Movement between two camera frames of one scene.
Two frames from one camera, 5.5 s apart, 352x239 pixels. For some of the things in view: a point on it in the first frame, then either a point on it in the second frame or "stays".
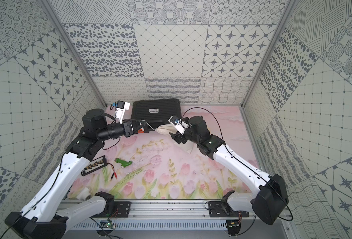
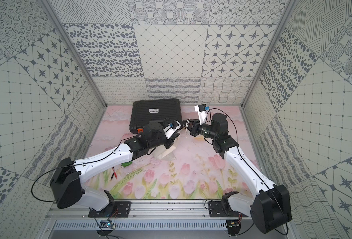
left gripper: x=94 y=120 -> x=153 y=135
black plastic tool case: x=155 y=112 stays
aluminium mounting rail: x=104 y=210 stays
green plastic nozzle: x=123 y=163 stays
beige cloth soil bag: x=168 y=131 -> x=163 y=153
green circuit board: x=106 y=224 stays
